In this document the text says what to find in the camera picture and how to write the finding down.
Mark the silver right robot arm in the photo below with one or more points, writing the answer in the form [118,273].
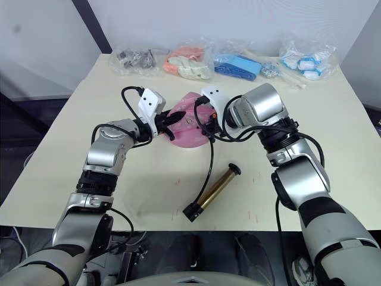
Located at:
[303,175]

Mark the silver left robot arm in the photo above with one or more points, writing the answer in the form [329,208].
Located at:
[101,152]

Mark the pink printed ball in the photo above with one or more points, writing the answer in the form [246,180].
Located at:
[189,134]

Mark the dark partition post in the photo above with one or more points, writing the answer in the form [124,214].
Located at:
[95,26]

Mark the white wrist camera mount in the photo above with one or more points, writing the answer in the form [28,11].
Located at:
[149,102]
[216,96]

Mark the plastic bag black parts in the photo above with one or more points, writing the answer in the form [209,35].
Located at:
[134,59]

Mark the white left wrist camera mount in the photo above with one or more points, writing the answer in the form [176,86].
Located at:
[149,102]

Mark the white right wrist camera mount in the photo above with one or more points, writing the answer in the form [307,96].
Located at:
[216,96]

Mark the grey robot torso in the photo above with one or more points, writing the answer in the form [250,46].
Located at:
[193,278]

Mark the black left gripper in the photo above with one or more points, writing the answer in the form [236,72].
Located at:
[160,120]

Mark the plastic bag blue white items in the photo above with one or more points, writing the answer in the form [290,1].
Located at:
[309,64]

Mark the cream wooden sticks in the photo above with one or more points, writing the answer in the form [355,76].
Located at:
[294,81]

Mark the grey sneaker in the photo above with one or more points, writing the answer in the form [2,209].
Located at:
[302,271]

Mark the plastic bag orange white items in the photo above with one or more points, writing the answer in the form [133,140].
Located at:
[187,64]

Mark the dark rounded shape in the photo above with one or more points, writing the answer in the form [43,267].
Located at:
[253,253]

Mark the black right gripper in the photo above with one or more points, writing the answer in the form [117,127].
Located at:
[216,123]

